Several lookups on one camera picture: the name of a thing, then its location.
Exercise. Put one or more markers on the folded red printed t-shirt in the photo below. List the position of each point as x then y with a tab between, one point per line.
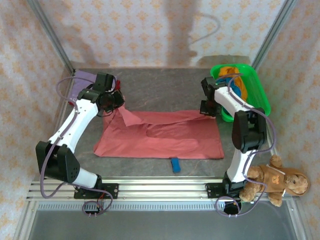
118	85

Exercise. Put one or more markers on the grey metal panel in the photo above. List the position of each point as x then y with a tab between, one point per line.
162	226

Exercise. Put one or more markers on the orange t-shirt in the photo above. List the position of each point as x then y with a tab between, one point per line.
243	90

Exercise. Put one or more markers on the small blue foam block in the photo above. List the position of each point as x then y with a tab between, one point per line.
175	165

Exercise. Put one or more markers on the brown teddy bear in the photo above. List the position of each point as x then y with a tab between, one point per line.
275	178

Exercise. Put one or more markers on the aluminium frame post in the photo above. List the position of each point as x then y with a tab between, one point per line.
51	37
272	32

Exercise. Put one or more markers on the aluminium mounting rail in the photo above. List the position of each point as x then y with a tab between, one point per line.
162	190

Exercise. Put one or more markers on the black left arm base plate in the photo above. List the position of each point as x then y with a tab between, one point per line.
112	191

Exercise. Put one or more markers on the green plastic basket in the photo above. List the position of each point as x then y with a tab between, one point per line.
260	92

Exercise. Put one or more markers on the pink t-shirt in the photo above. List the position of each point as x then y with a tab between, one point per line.
162	145

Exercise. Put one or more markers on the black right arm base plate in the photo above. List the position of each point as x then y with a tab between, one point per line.
212	190

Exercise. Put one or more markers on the folded purple t-shirt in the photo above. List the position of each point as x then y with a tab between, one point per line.
77	85

